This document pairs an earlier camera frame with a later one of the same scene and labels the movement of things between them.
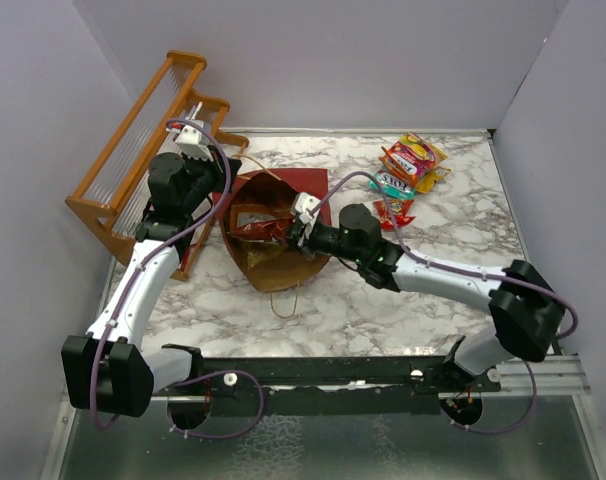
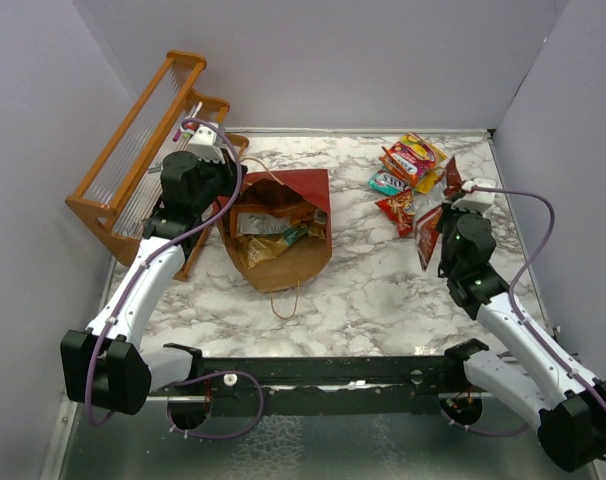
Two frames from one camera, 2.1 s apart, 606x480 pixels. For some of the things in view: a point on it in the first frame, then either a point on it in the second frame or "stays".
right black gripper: (306, 248) to (448, 211)
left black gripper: (217, 167) stays
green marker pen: (197, 110) stays
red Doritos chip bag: (271, 230) to (429, 223)
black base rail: (385, 385) stays
